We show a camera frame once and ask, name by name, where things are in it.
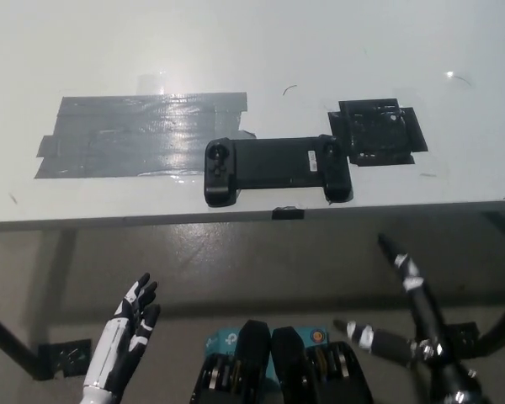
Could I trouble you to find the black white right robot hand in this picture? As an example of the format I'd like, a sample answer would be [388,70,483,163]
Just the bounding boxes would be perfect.
[332,233,452,372]

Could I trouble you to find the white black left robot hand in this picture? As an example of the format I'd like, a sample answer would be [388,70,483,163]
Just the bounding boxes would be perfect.
[82,272,162,391]

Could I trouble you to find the black mobile game controller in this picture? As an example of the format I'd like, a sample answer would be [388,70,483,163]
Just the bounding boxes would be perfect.
[204,135,354,208]

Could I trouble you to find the black robot body blocks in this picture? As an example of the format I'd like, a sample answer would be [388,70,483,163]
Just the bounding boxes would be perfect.
[188,319,374,404]

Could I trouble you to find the black metal table leg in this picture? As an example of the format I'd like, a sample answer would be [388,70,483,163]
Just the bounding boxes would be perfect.
[475,290,505,359]
[0,302,41,382]

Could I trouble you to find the square black tape patch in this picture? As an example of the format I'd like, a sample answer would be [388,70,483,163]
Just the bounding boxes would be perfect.
[327,97,429,167]

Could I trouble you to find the large grey duct tape patch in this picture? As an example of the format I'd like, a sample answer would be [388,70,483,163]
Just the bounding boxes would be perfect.
[34,92,258,180]

